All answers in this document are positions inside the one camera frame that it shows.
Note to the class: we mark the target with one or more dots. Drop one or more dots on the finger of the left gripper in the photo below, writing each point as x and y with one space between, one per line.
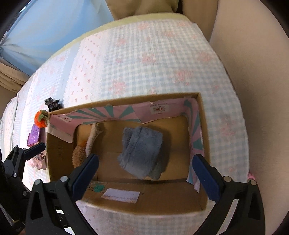
15 161
34 151

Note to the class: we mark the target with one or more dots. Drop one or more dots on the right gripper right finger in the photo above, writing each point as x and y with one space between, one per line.
248 217

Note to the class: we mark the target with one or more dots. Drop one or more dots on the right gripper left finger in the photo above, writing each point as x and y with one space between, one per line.
52 206

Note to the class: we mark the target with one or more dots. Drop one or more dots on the beige pink fabric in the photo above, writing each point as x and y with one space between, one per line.
39 161

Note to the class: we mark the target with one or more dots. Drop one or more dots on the purple plastic packet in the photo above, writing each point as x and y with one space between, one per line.
34 135

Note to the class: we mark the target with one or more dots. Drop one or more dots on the orange fluffy pompom toy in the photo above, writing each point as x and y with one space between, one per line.
41 119

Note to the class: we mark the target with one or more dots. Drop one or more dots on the black patterned cloth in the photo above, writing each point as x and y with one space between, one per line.
53 105

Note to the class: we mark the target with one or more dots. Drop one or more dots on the brown plush toy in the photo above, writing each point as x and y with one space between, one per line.
83 150

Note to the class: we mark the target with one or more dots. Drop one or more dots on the grey blue fuzzy sock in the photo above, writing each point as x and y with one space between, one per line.
142 152

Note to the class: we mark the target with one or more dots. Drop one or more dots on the left beige curtain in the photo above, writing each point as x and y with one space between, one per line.
12 79

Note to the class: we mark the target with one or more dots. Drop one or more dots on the beige curtain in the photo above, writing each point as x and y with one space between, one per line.
201 12
12 79

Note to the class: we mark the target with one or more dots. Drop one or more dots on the cardboard box with pink flaps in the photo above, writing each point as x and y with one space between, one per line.
178 116

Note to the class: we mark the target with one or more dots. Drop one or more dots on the light blue hanging sheet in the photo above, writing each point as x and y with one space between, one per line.
44 27

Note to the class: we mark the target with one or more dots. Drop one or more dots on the checkered floral bedspread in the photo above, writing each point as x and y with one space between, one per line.
155 57

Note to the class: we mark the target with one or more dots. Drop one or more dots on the right beige curtain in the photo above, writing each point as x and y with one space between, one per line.
201 12

